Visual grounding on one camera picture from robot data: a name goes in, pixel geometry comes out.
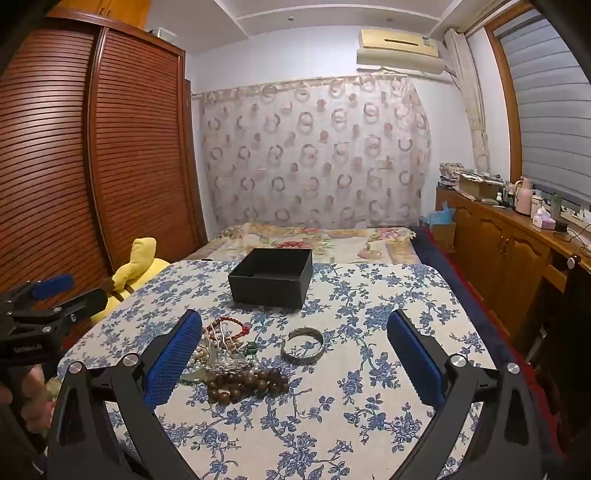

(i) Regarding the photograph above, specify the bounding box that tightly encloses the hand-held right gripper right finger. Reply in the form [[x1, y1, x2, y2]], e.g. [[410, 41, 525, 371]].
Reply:
[[387, 308, 561, 480]]

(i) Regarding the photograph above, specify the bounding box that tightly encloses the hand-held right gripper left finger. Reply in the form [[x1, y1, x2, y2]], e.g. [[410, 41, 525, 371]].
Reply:
[[46, 308, 204, 480]]

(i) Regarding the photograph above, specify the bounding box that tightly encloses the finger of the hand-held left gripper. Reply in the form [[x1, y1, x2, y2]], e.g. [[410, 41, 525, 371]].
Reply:
[[4, 273, 77, 306], [9, 288, 109, 326]]

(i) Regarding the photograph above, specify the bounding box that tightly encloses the pearl necklace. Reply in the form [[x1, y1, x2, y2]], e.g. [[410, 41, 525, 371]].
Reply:
[[187, 339, 218, 370]]

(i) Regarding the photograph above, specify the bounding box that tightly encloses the white bead string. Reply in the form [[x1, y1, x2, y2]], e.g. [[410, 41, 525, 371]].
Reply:
[[205, 323, 241, 354]]

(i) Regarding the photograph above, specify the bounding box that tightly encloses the wooden bead bracelet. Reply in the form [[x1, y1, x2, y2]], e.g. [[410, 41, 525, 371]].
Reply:
[[203, 367, 291, 404]]

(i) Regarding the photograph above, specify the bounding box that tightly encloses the red bead bracelet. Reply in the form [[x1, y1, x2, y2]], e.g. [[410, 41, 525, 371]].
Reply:
[[205, 316, 252, 340]]

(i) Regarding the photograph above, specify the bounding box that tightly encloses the silver bangle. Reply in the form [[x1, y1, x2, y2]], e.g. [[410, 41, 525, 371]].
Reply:
[[280, 327, 325, 363]]

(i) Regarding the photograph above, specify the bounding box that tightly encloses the black box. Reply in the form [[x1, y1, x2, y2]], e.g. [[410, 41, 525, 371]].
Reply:
[[228, 248, 315, 309]]

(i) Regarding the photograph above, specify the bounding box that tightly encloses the person's left hand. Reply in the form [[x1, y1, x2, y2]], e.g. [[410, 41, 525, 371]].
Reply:
[[0, 367, 49, 432]]

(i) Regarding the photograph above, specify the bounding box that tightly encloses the yellow plush toy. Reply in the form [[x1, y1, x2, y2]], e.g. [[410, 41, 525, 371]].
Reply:
[[90, 237, 171, 326]]

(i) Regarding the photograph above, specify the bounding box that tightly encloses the blue floral tablecloth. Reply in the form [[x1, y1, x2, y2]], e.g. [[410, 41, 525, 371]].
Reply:
[[55, 260, 511, 480]]

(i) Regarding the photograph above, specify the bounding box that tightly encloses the dark blue bedsheet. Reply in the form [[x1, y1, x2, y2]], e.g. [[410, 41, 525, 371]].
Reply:
[[411, 226, 522, 370]]

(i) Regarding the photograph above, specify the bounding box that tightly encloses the person's dark clothing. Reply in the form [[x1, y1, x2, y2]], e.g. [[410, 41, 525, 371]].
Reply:
[[0, 401, 47, 480]]

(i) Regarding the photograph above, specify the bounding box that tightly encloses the wooden sideboard cabinet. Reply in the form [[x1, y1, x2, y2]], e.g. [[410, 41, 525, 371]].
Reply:
[[435, 187, 591, 352]]

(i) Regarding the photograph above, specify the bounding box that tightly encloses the floral bed blanket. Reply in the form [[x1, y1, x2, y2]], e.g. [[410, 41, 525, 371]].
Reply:
[[185, 222, 419, 265]]

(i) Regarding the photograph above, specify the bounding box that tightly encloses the blue bag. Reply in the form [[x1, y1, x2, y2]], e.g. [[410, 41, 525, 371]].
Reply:
[[420, 203, 458, 227]]

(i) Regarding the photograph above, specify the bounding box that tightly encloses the wooden louvered wardrobe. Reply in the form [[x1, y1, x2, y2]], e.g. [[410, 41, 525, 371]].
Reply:
[[0, 7, 208, 319]]

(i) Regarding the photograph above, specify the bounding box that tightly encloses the cardboard box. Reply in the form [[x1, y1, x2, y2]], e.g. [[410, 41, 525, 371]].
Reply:
[[457, 175, 499, 199]]

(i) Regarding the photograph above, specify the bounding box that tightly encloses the stack of patterned cloths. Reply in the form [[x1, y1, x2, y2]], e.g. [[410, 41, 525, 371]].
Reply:
[[438, 161, 465, 188]]

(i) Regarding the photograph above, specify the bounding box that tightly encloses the pink thermos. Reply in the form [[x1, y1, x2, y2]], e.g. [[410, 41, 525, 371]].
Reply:
[[515, 176, 536, 215]]

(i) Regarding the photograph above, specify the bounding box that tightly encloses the circle patterned curtain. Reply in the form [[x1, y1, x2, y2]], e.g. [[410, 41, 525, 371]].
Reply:
[[198, 75, 432, 229]]

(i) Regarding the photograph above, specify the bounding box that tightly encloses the tied window curtain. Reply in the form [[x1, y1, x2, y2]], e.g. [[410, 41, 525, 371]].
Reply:
[[445, 28, 492, 174]]

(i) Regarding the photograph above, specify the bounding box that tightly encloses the grey window blind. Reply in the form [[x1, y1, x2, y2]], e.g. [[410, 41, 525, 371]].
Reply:
[[499, 9, 591, 199]]

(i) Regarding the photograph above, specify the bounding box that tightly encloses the cream air conditioner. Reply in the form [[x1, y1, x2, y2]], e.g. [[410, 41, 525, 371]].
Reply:
[[355, 28, 455, 77]]

